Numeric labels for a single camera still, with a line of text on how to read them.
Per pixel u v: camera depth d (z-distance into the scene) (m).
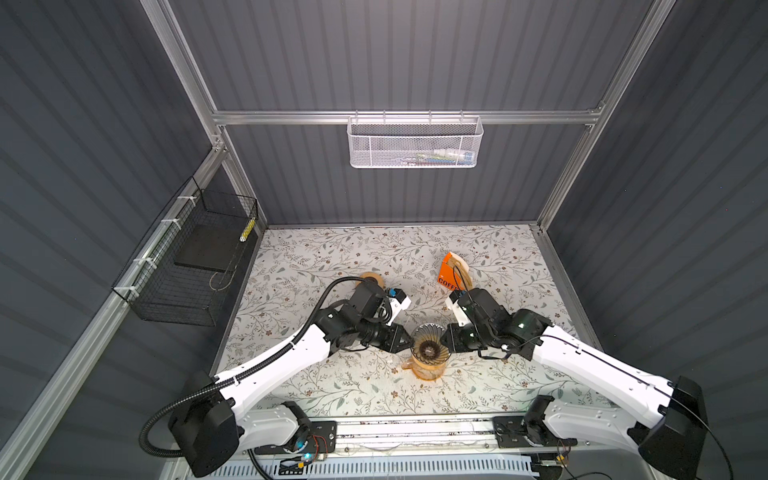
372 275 1.04
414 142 1.24
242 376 0.43
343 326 0.55
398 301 0.69
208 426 0.39
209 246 0.74
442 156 0.91
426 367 0.75
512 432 0.72
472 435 0.75
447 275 0.97
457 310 0.62
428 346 0.79
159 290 0.67
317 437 0.73
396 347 0.68
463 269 0.98
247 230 0.82
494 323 0.57
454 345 0.65
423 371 0.83
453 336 0.67
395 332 0.69
